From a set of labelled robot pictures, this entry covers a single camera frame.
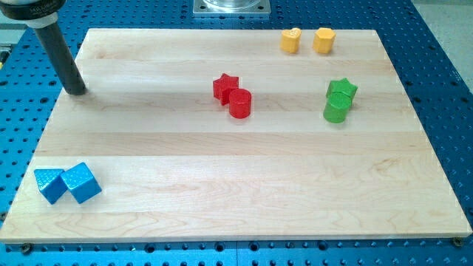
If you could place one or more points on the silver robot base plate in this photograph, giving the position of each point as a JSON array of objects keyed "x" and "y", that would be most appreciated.
[{"x": 211, "y": 7}]

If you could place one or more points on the blue triangular block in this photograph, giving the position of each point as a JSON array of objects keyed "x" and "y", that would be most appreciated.
[{"x": 50, "y": 184}]

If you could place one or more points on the red cylinder block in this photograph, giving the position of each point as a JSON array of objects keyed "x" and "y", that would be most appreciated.
[{"x": 240, "y": 103}]

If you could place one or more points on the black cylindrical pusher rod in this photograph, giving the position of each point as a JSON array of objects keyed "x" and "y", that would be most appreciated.
[{"x": 55, "y": 46}]

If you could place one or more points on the red star block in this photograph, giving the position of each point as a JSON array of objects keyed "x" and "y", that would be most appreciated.
[{"x": 223, "y": 86}]

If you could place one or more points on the green cylinder block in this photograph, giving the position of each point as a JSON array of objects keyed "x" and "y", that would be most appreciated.
[{"x": 337, "y": 107}]

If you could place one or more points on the yellow hexagon block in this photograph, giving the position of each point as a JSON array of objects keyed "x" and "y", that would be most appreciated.
[{"x": 323, "y": 40}]

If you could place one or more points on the green star block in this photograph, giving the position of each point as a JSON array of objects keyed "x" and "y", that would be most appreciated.
[{"x": 342, "y": 86}]

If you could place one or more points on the blue cube block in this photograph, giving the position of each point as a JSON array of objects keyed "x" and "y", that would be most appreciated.
[{"x": 81, "y": 182}]

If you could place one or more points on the yellow heart block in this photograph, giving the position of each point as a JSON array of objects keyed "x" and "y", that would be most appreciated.
[{"x": 290, "y": 40}]

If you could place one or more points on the light wooden board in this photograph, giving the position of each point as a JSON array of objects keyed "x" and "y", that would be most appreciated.
[{"x": 174, "y": 165}]

